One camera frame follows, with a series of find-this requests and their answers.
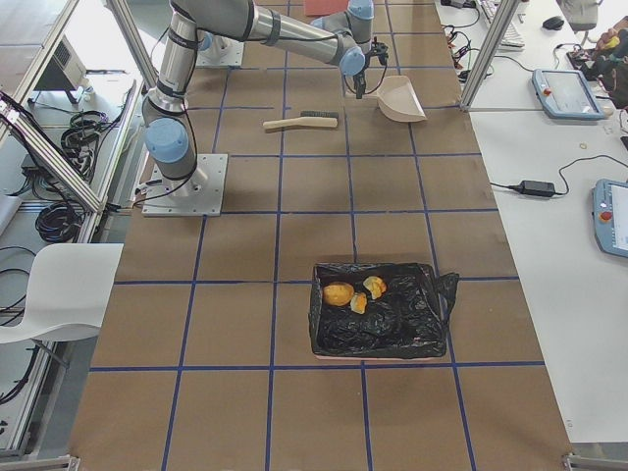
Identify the blue teach pendant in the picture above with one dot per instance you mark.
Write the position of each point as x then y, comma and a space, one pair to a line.
566, 95
610, 216

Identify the beige plastic dustpan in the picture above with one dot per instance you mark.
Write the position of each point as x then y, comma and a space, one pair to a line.
397, 100

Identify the beige hand brush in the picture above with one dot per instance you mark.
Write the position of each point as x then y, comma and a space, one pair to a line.
308, 119

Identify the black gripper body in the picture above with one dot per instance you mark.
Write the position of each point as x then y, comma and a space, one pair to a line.
359, 79

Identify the orange toy potato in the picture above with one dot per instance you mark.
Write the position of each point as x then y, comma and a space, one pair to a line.
338, 293

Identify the pale yellow toy chunk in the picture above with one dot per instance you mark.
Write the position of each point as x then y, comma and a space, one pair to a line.
376, 286

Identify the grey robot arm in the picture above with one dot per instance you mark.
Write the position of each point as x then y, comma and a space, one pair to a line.
212, 32

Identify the aluminium frame post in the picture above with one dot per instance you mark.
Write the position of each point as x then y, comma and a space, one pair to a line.
498, 18

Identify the near blue teach pendant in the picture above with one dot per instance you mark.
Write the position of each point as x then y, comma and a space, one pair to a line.
610, 216

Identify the white chair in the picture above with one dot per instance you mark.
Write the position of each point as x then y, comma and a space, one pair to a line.
67, 292

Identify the black bin liner bag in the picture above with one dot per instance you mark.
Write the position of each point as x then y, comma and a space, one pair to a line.
410, 320

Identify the far blue teach pendant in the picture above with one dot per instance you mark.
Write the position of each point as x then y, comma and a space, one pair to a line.
566, 95

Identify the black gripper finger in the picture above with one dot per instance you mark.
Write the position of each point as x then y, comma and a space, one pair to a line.
359, 85

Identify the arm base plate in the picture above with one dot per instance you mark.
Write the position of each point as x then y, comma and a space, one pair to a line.
202, 195
220, 53

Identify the black power adapter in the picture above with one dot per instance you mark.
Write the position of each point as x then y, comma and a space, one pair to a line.
537, 188

